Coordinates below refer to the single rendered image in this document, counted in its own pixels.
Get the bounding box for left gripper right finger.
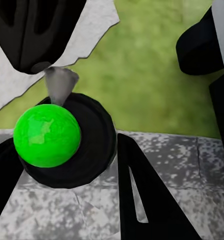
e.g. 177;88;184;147
117;133;202;240

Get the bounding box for insectifuge atomizer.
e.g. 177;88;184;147
13;66;118;189

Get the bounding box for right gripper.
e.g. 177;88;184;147
0;0;87;76

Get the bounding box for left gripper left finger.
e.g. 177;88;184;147
0;126;124;216

